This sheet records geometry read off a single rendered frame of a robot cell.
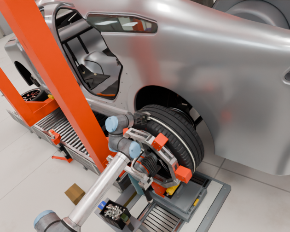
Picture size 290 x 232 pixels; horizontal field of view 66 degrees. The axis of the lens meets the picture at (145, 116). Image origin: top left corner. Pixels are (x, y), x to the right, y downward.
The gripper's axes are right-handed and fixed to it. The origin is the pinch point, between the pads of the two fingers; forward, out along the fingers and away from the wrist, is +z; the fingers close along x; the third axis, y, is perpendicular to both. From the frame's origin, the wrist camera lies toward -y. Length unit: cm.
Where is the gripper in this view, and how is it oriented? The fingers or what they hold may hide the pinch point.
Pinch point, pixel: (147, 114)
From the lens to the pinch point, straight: 160.0
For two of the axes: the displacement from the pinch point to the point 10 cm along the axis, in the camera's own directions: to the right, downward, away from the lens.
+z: 6.8, -1.6, 7.2
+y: 7.3, 2.3, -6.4
